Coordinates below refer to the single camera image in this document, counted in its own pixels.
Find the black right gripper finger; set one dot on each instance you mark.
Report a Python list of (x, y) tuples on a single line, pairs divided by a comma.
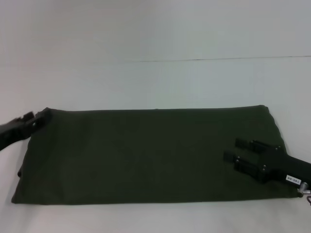
[(250, 144), (243, 162)]

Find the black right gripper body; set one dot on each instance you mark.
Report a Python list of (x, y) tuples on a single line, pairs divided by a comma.
[(284, 167)]

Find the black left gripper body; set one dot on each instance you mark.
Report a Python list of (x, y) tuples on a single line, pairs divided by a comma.
[(13, 132)]

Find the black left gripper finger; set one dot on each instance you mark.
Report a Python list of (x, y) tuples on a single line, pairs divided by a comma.
[(40, 120), (27, 116)]

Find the dark green FREE! t-shirt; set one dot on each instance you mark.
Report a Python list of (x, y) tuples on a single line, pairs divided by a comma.
[(145, 155)]

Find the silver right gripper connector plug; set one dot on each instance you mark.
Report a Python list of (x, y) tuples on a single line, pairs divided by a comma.
[(300, 190)]

